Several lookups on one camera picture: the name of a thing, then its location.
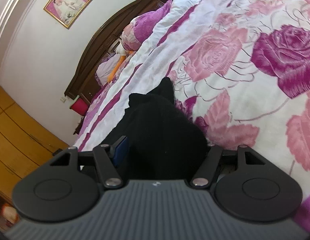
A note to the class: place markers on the white wall socket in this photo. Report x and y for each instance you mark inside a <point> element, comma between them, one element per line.
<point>63,99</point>

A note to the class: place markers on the yellow wooden wardrobe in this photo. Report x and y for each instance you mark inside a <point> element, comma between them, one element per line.
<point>24,146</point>

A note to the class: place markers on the black knit garment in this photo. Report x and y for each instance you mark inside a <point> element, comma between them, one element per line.
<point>162,142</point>

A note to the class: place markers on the white orange plush toy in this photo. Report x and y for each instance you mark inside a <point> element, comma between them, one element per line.
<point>123,51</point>

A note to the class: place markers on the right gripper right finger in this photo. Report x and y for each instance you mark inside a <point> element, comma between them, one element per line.
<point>206,174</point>

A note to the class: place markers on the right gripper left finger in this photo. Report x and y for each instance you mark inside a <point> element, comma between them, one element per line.
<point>107,157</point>

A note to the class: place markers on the framed wedding photo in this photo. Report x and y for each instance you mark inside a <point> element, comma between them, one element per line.
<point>66,11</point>

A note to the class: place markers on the purple floral bed quilt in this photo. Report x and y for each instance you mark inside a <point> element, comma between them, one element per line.
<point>241,72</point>

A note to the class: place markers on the red plastic bucket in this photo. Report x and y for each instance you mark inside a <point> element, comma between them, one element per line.
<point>79,106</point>

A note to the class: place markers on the dark wooden headboard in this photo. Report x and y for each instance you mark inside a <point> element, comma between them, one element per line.
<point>102,44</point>

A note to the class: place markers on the lilac pillow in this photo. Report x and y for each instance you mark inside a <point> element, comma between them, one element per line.
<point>104,69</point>

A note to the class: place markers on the folded purple floral blanket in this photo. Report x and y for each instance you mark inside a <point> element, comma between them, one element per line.
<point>145,27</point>

